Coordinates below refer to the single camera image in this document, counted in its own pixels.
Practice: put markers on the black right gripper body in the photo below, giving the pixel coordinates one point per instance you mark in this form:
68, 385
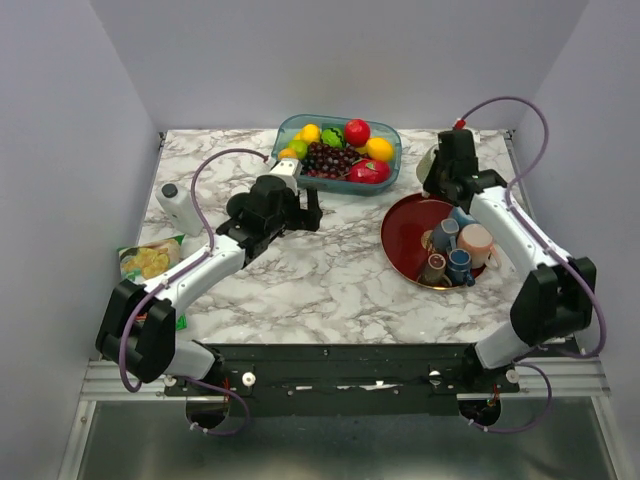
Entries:
435, 180

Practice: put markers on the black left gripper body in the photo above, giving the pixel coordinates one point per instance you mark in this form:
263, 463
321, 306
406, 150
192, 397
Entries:
291, 210

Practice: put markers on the brown mug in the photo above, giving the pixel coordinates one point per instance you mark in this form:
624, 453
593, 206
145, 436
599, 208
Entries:
433, 273

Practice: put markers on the light green mug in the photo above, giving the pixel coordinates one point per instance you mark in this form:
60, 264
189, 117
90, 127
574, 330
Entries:
424, 166

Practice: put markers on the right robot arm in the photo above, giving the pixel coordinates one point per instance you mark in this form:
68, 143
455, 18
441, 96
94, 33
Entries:
556, 297

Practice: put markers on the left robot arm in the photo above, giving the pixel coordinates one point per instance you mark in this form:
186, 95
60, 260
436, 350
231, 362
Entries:
138, 331

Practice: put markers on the light blue mug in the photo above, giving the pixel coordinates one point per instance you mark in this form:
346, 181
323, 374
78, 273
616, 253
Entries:
461, 217

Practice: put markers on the grey blue mug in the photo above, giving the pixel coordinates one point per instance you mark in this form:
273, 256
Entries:
443, 238

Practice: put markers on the pink mug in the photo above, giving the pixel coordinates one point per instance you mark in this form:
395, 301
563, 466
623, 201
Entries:
479, 243

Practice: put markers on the dark blue mug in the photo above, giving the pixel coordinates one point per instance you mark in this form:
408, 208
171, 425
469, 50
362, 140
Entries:
458, 268

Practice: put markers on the red grape bunch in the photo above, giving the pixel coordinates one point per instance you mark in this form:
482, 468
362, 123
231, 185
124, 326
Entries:
331, 175

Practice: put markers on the dark purple grape bunch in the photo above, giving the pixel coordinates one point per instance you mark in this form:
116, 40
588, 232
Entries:
325, 158

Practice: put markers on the orange mandarin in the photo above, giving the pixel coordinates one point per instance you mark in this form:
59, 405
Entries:
287, 153

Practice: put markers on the teal plastic fruit tub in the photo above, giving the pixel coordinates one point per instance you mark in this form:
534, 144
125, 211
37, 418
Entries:
291, 126

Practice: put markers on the green lime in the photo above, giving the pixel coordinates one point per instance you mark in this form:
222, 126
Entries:
299, 147

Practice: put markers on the pink dragon fruit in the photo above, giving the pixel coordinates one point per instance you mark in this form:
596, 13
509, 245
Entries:
369, 171

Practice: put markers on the red round tray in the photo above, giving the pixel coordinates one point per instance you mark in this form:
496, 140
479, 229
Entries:
405, 234

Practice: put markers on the yellow lemon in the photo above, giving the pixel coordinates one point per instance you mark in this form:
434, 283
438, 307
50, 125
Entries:
380, 149

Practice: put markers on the green striped melon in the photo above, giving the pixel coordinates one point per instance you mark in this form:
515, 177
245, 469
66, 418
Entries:
333, 137

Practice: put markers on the yellow pear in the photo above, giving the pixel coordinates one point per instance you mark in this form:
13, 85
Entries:
310, 133

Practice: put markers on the red apple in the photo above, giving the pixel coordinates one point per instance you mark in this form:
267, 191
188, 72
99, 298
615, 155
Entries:
357, 132

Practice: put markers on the white bottle black cap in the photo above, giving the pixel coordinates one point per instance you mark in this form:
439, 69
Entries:
176, 202

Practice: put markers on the green chips bag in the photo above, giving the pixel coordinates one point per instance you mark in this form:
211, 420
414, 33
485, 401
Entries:
144, 262

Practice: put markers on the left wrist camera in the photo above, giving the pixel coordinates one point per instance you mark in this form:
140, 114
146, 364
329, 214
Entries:
288, 170

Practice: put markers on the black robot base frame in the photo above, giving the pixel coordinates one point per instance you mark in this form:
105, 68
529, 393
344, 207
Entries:
351, 379

